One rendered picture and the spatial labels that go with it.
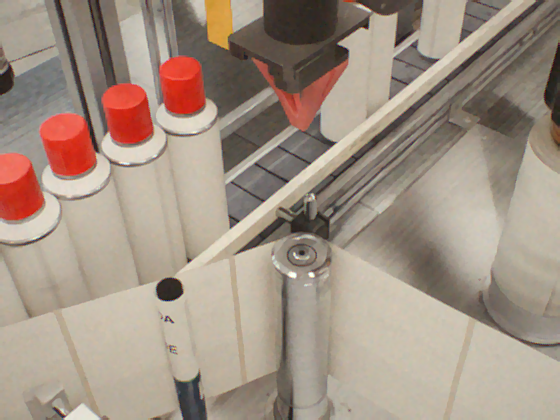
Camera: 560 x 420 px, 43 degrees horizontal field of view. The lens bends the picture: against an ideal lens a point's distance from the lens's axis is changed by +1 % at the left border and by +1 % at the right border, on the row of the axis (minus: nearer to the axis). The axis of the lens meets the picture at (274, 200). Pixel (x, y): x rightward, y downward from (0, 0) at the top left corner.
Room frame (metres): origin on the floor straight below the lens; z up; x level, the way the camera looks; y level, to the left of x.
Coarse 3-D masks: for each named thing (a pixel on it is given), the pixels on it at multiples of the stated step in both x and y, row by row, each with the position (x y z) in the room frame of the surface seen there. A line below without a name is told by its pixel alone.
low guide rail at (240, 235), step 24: (528, 0) 0.87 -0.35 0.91; (504, 24) 0.82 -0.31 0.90; (456, 48) 0.75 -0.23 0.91; (432, 72) 0.70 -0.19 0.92; (408, 96) 0.66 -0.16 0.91; (384, 120) 0.62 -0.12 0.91; (336, 144) 0.58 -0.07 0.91; (360, 144) 0.59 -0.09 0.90; (312, 168) 0.54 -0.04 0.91; (288, 192) 0.51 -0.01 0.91; (264, 216) 0.48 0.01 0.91; (240, 240) 0.45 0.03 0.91; (192, 264) 0.42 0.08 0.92
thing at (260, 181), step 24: (504, 0) 0.93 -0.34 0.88; (480, 24) 0.86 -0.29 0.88; (408, 48) 0.81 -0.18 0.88; (480, 48) 0.80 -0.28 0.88; (408, 72) 0.76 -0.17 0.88; (456, 72) 0.75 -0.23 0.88; (432, 96) 0.71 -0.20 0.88; (312, 120) 0.67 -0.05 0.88; (288, 144) 0.62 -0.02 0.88; (312, 144) 0.62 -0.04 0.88; (264, 168) 0.58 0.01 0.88; (288, 168) 0.58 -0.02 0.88; (336, 168) 0.58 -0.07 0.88; (240, 192) 0.55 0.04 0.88; (264, 192) 0.54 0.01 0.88; (312, 192) 0.54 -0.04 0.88; (240, 216) 0.51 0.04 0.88
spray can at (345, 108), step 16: (352, 0) 0.62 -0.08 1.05; (368, 32) 0.62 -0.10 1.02; (352, 48) 0.62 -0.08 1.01; (368, 48) 0.62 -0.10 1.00; (352, 64) 0.62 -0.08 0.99; (368, 64) 0.63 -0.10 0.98; (352, 80) 0.62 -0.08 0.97; (368, 80) 0.63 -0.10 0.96; (336, 96) 0.62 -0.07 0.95; (352, 96) 0.62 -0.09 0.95; (336, 112) 0.62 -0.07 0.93; (352, 112) 0.62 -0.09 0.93; (320, 128) 0.64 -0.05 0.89; (336, 128) 0.62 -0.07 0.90; (352, 128) 0.62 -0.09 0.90
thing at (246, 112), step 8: (416, 0) 0.81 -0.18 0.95; (272, 88) 0.61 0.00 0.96; (256, 96) 0.60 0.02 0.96; (264, 96) 0.60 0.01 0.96; (272, 96) 0.61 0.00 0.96; (248, 104) 0.59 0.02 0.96; (256, 104) 0.59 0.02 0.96; (264, 104) 0.60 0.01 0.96; (232, 112) 0.58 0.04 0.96; (240, 112) 0.58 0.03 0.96; (248, 112) 0.58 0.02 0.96; (256, 112) 0.59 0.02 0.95; (224, 120) 0.56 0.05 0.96; (232, 120) 0.56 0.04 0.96; (240, 120) 0.57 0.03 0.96; (248, 120) 0.58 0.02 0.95; (224, 128) 0.55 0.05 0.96; (232, 128) 0.56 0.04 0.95; (224, 136) 0.55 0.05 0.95
